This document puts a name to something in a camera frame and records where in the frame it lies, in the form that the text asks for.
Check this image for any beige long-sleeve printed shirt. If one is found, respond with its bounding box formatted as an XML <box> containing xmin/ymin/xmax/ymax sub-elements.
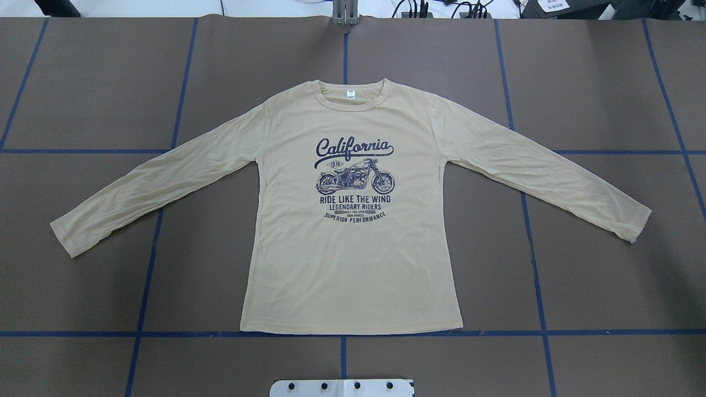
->
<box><xmin>50</xmin><ymin>79</ymin><xmax>651</xmax><ymax>335</ymax></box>

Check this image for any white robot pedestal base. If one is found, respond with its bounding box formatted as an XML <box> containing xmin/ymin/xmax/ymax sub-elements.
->
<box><xmin>269</xmin><ymin>379</ymin><xmax>415</xmax><ymax>396</ymax></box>

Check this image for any grey aluminium frame post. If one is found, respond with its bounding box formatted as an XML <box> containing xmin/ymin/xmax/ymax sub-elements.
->
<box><xmin>332</xmin><ymin>0</ymin><xmax>360</xmax><ymax>26</ymax></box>

